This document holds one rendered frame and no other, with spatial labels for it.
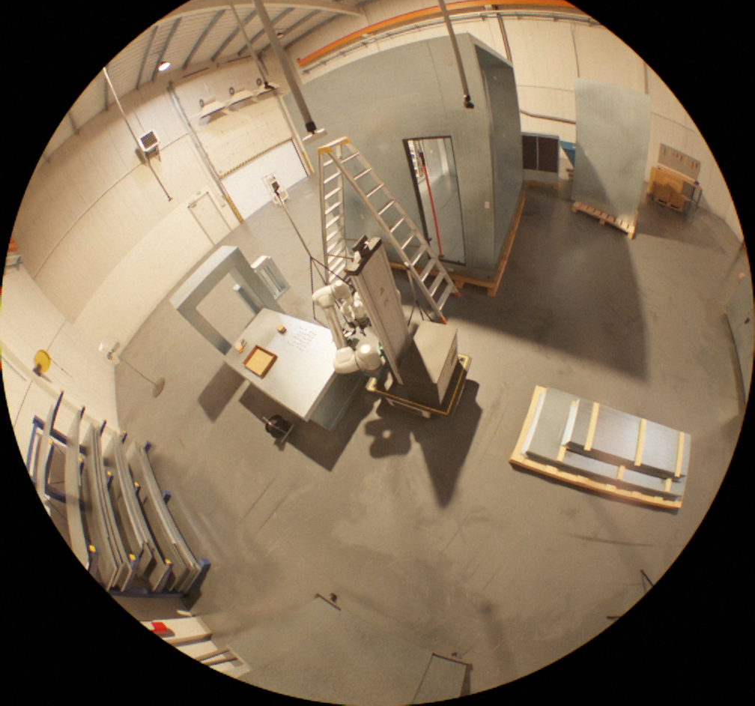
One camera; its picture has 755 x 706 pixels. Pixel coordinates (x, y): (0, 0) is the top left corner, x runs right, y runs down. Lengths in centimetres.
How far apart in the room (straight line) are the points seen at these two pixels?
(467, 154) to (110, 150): 1139
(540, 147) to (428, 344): 616
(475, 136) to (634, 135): 407
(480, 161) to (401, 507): 348
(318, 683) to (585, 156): 783
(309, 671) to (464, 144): 444
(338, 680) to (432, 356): 264
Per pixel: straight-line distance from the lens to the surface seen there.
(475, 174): 290
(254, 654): 220
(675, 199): 1029
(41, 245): 1194
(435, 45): 285
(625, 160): 622
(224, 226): 1196
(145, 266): 1127
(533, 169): 744
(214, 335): 383
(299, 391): 258
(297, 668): 219
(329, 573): 298
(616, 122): 615
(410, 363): 207
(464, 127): 280
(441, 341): 215
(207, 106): 1198
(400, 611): 290
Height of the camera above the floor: 260
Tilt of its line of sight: 48 degrees down
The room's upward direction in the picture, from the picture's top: 24 degrees counter-clockwise
